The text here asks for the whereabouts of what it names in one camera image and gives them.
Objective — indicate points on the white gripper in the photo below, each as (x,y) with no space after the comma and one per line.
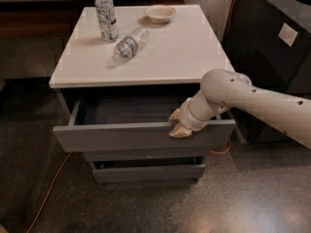
(186,116)

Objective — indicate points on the grey top drawer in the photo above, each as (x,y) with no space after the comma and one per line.
(137,123)

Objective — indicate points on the grey drawer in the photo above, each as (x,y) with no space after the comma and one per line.
(115,155)
(137,123)
(148,170)

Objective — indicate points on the clear water bottle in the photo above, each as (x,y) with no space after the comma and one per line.
(130,45)
(107,20)

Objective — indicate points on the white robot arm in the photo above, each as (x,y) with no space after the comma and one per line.
(221,90)

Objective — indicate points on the white-topped grey drawer cabinet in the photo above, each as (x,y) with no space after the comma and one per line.
(171,64)

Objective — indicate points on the grey bottom drawer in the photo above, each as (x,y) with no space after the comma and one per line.
(148,170)

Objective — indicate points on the grey middle drawer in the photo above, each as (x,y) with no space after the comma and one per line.
(115,155)

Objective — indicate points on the upright clear water bottle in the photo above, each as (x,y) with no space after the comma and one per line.
(107,20)

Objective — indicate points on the beige paper bowl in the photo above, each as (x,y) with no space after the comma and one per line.
(159,14)

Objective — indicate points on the dark counter cabinet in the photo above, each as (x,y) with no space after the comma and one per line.
(253,47)

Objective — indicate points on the white wall outlet plate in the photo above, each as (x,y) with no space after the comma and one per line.
(287,34)

